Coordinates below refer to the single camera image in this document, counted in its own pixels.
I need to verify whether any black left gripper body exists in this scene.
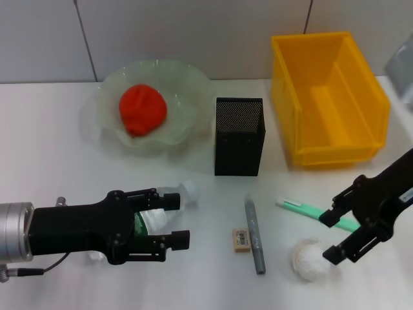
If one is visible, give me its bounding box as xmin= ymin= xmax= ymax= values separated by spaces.
xmin=28 ymin=190 xmax=143 ymax=266

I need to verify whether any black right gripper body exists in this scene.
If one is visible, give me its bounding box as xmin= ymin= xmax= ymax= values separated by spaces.
xmin=352 ymin=148 xmax=413 ymax=242

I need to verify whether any white paper ball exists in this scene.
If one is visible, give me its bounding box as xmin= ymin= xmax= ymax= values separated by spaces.
xmin=292 ymin=238 xmax=332 ymax=282

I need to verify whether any clear water bottle green label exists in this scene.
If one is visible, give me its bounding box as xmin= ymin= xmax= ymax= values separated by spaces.
xmin=84 ymin=180 xmax=201 ymax=265

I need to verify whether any mint green pen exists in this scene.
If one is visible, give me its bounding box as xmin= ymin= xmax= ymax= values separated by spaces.
xmin=276 ymin=197 xmax=361 ymax=233

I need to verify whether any beige eraser with barcode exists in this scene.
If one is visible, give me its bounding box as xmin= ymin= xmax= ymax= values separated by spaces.
xmin=232 ymin=228 xmax=252 ymax=253

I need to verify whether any grey pen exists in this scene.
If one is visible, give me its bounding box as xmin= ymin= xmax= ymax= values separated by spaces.
xmin=244 ymin=199 xmax=267 ymax=275

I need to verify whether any black mesh pen holder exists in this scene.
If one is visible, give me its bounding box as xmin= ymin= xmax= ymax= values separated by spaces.
xmin=214 ymin=97 xmax=267 ymax=177

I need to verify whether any wavy clear glass fruit plate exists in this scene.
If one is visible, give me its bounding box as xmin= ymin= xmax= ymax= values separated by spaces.
xmin=93 ymin=58 xmax=217 ymax=159

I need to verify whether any yellow plastic bin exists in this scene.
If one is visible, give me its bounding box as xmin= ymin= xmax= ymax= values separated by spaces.
xmin=270 ymin=31 xmax=392 ymax=171

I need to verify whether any left gripper cable with plugs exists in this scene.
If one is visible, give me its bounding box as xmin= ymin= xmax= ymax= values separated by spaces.
xmin=0 ymin=196 xmax=70 ymax=284

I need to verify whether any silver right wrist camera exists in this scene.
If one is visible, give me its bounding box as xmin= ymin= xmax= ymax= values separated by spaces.
xmin=383 ymin=40 xmax=413 ymax=104

